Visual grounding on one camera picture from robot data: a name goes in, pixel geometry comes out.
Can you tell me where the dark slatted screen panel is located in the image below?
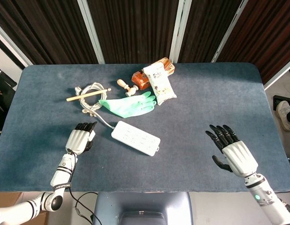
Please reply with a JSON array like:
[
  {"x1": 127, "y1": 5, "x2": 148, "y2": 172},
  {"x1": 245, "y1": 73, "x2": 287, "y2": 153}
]
[
  {"x1": 87, "y1": 0, "x2": 181, "y2": 64},
  {"x1": 0, "y1": 0, "x2": 99, "y2": 68},
  {"x1": 217, "y1": 0, "x2": 290, "y2": 85},
  {"x1": 177, "y1": 0, "x2": 232, "y2": 63}
]

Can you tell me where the black cable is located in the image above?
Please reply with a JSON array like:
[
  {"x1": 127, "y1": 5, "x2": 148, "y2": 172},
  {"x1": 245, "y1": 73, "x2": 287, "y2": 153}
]
[{"x1": 69, "y1": 187, "x2": 99, "y2": 225}]

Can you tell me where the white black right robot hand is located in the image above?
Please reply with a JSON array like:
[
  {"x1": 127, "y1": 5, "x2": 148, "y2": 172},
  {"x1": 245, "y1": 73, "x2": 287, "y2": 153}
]
[{"x1": 205, "y1": 124, "x2": 259, "y2": 178}]

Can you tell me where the white sneaker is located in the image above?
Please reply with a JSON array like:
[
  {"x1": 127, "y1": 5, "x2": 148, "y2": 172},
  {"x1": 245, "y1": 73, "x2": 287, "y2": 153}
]
[{"x1": 275, "y1": 100, "x2": 290, "y2": 132}]

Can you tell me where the thin wooden stick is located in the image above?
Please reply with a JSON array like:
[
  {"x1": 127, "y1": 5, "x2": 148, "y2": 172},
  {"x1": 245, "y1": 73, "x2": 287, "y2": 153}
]
[{"x1": 66, "y1": 88, "x2": 112, "y2": 102}]

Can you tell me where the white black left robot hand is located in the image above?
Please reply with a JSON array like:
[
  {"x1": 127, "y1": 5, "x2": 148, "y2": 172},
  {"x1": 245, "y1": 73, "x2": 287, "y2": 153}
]
[{"x1": 65, "y1": 121, "x2": 98, "y2": 155}]

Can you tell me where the white power strip cord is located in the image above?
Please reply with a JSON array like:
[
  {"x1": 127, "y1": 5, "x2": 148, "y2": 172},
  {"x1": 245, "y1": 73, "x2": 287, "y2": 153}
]
[{"x1": 74, "y1": 82, "x2": 115, "y2": 129}]

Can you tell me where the blue table cloth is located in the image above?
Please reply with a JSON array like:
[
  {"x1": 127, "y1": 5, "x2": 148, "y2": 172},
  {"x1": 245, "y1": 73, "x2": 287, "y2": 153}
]
[{"x1": 0, "y1": 62, "x2": 290, "y2": 194}]

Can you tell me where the brown cardboard box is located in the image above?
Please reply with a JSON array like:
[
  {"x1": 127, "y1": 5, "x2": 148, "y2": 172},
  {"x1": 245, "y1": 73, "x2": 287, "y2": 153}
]
[{"x1": 0, "y1": 192, "x2": 50, "y2": 225}]

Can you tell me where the white snack bag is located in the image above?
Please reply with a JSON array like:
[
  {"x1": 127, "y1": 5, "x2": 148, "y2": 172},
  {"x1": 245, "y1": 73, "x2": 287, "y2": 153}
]
[{"x1": 143, "y1": 61, "x2": 177, "y2": 106}]

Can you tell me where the white power strip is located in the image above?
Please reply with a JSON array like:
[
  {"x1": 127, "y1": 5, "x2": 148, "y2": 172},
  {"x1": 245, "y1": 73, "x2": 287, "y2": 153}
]
[{"x1": 111, "y1": 120, "x2": 161, "y2": 157}]

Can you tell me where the black equipment stand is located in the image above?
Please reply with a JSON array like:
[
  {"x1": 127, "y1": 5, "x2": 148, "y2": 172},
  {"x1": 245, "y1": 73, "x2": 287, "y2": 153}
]
[{"x1": 0, "y1": 65, "x2": 18, "y2": 133}]

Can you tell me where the blue grey robot torso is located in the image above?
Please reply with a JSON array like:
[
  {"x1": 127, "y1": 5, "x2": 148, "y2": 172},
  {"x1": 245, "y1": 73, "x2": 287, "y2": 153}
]
[{"x1": 92, "y1": 192, "x2": 194, "y2": 225}]

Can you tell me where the orange cardboard box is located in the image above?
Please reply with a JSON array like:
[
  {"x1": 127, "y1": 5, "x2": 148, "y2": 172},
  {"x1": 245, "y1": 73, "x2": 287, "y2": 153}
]
[{"x1": 131, "y1": 57, "x2": 176, "y2": 90}]

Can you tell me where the green rubber glove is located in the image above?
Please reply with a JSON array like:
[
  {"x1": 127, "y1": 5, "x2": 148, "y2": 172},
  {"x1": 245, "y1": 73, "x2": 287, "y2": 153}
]
[{"x1": 98, "y1": 91, "x2": 157, "y2": 119}]

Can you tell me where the white screen frame post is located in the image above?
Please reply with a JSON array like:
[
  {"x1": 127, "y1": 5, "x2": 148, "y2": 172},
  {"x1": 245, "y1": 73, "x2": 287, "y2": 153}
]
[
  {"x1": 264, "y1": 62, "x2": 290, "y2": 91},
  {"x1": 169, "y1": 0, "x2": 193, "y2": 63},
  {"x1": 211, "y1": 0, "x2": 237, "y2": 63},
  {"x1": 0, "y1": 20, "x2": 33, "y2": 69},
  {"x1": 76, "y1": 0, "x2": 106, "y2": 64}
]

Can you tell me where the wooden handle stamp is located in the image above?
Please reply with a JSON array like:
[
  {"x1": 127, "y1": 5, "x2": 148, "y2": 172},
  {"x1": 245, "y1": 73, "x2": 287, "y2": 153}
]
[{"x1": 116, "y1": 79, "x2": 139, "y2": 97}]

